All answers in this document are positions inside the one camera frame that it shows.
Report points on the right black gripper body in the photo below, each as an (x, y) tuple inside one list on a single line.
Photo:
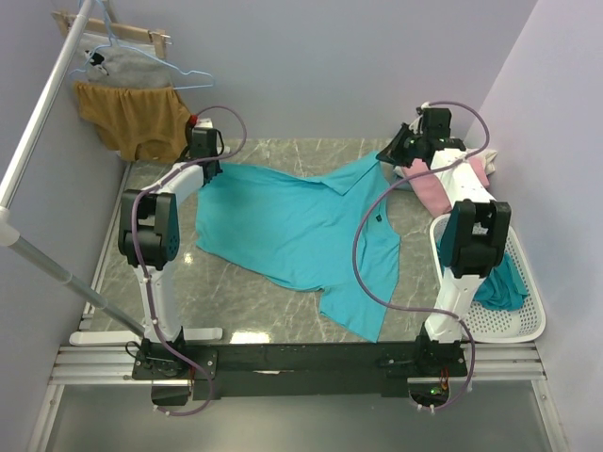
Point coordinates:
[(401, 146)]

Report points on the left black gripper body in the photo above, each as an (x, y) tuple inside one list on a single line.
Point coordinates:
[(212, 169)]

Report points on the turquoise polo shirt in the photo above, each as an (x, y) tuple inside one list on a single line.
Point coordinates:
[(307, 234)]

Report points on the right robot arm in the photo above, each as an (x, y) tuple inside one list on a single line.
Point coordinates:
[(474, 240)]

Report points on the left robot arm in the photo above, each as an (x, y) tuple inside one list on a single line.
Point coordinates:
[(149, 235)]

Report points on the brown mustard shirt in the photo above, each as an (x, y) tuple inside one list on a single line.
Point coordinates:
[(139, 124)]

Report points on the pink folded shirt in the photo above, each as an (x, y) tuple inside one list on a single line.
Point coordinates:
[(428, 188)]

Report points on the cream white shirt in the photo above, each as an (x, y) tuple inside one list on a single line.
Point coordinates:
[(483, 165)]

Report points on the grey panda shirt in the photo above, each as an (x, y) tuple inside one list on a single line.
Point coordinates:
[(119, 64)]

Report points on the teal shirt in basket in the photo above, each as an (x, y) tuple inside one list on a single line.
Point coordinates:
[(503, 289)]

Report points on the white laundry basket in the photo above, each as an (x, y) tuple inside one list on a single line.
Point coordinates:
[(458, 316)]

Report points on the white clothes rack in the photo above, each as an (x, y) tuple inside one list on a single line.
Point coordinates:
[(11, 238)]

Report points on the black base beam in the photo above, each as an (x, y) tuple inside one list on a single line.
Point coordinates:
[(329, 369)]

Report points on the light blue wire hanger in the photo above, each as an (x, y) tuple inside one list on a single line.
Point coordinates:
[(180, 79)]

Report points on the aluminium rail frame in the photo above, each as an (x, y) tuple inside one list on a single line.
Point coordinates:
[(113, 366)]

